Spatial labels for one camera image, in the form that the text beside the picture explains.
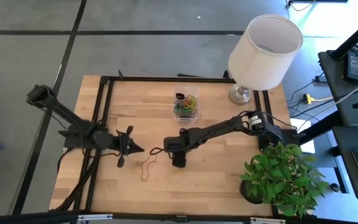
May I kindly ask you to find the white paper sheet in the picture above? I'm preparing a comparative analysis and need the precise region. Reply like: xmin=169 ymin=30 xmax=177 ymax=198
xmin=289 ymin=117 xmax=317 ymax=156

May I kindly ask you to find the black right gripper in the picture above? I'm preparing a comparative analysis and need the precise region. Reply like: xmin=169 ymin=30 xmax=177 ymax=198
xmin=163 ymin=129 xmax=198 ymax=169

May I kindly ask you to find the silver metal bracket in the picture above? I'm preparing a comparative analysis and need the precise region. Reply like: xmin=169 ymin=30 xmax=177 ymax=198
xmin=77 ymin=213 xmax=114 ymax=222
xmin=249 ymin=217 xmax=287 ymax=224

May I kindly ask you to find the black slanted beam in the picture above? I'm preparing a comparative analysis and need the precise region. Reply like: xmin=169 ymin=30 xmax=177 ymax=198
xmin=329 ymin=14 xmax=358 ymax=62

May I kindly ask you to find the white shade table lamp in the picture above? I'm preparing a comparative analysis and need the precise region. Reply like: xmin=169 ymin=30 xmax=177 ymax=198
xmin=227 ymin=14 xmax=304 ymax=106

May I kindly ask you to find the clear plastic bin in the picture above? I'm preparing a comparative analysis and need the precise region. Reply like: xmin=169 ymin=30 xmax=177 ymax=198
xmin=172 ymin=86 xmax=200 ymax=123

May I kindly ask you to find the black power supply unit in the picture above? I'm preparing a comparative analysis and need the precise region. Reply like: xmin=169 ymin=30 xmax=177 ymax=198
xmin=344 ymin=50 xmax=358 ymax=85

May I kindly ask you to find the green potted plant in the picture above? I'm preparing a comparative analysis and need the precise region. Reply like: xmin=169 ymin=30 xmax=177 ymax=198
xmin=239 ymin=141 xmax=331 ymax=219

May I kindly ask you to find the yellow rubber band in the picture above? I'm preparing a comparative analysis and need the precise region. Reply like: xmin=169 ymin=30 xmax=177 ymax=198
xmin=183 ymin=94 xmax=198 ymax=110

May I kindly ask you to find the black desk top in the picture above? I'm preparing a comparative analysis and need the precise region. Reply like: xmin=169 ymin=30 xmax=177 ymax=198
xmin=318 ymin=49 xmax=358 ymax=127
xmin=333 ymin=108 xmax=358 ymax=202

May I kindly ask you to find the yellow power plug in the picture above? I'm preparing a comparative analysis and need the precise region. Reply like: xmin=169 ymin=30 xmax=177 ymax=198
xmin=302 ymin=93 xmax=326 ymax=106

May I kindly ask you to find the black metal table frame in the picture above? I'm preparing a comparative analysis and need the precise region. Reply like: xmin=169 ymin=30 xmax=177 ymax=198
xmin=50 ymin=70 xmax=280 ymax=223

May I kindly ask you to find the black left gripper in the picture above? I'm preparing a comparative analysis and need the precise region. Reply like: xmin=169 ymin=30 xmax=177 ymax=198
xmin=116 ymin=126 xmax=145 ymax=168

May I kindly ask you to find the black floor cable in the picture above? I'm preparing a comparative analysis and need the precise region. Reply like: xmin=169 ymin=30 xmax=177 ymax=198
xmin=286 ymin=0 xmax=318 ymax=12

